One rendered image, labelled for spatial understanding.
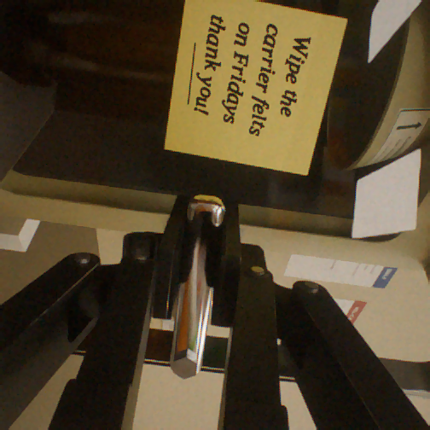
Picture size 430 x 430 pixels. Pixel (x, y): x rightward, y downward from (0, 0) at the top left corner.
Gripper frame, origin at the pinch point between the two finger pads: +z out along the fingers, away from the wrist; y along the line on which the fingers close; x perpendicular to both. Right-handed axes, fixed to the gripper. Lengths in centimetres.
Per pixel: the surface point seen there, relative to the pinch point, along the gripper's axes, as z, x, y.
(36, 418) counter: 40, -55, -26
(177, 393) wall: 118, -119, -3
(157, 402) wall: 123, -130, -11
